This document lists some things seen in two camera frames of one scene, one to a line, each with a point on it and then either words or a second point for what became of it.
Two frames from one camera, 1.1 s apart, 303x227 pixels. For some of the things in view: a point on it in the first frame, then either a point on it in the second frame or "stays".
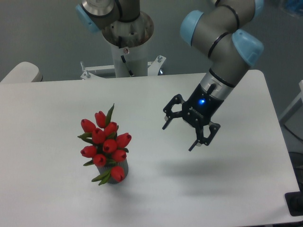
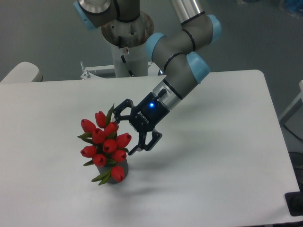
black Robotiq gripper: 198,111 to 147,114
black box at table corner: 294,202 stays
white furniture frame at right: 295,102 stays
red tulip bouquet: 108,146 stays
